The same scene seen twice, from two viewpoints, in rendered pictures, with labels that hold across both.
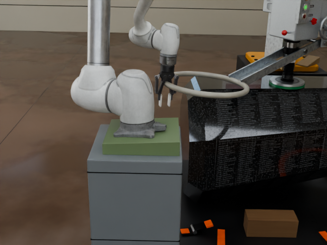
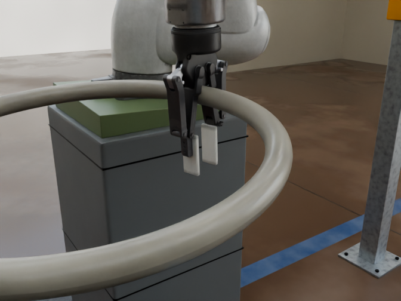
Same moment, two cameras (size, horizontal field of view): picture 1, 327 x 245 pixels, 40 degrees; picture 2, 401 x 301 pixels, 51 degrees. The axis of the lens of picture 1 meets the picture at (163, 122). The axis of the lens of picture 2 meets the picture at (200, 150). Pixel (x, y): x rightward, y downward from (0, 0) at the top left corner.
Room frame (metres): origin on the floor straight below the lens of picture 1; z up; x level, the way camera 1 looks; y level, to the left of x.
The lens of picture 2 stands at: (2.85, -0.38, 1.09)
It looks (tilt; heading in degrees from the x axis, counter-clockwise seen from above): 20 degrees down; 146
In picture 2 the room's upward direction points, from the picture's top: straight up
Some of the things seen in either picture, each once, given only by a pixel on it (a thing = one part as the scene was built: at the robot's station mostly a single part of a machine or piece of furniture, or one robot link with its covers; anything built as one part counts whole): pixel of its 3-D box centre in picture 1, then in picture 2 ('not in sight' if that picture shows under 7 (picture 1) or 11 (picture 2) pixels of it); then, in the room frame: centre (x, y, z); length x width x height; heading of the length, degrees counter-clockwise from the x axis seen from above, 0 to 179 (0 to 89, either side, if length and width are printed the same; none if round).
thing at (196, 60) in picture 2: (167, 72); (196, 56); (2.30, -0.01, 1.00); 0.08 x 0.07 x 0.09; 107
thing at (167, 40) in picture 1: (167, 38); not in sight; (2.31, -0.01, 1.18); 0.13 x 0.11 x 0.16; 59
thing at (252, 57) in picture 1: (280, 60); not in sight; (3.59, -0.95, 0.76); 0.49 x 0.49 x 0.05; 2
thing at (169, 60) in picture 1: (168, 59); (194, 5); (2.30, -0.02, 1.07); 0.09 x 0.09 x 0.06
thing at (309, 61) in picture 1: (307, 61); not in sight; (3.43, -1.12, 0.80); 0.20 x 0.10 x 0.05; 136
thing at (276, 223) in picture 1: (270, 223); not in sight; (2.28, -0.66, 0.07); 0.30 x 0.12 x 0.12; 90
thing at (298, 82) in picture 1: (286, 80); not in sight; (2.72, -0.78, 0.84); 0.21 x 0.21 x 0.01
